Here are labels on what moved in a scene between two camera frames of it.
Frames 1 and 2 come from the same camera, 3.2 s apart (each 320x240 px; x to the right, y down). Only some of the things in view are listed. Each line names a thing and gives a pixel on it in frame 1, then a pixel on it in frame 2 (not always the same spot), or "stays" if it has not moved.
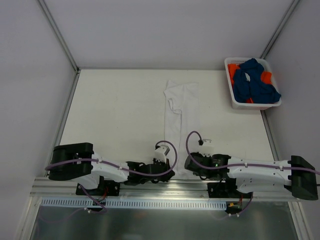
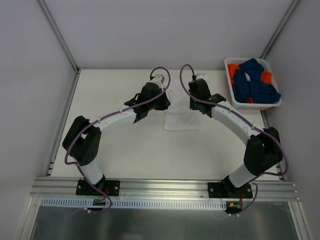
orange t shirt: x=266 y=76 stays
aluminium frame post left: x=54 y=26 stays
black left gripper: x=164 y=170 -> x=163 y=102
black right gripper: x=191 y=163 -> x=196 y=104
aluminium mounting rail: x=66 y=189 stays
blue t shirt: x=248 y=84 stays
